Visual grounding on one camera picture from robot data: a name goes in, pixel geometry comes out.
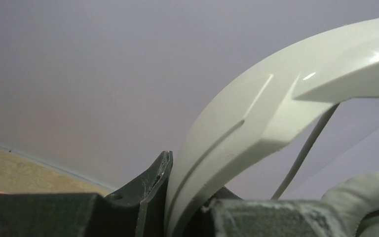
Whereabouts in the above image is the grey over-ear headphones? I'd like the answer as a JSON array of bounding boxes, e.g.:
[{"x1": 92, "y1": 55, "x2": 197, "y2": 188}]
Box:
[{"x1": 164, "y1": 18, "x2": 379, "y2": 237}]

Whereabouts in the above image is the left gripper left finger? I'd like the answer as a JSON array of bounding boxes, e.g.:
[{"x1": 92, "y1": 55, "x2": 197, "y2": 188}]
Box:
[{"x1": 0, "y1": 151, "x2": 173, "y2": 237}]

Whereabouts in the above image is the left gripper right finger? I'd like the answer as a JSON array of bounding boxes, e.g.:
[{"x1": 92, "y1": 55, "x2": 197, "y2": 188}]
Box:
[{"x1": 183, "y1": 187, "x2": 348, "y2": 237}]

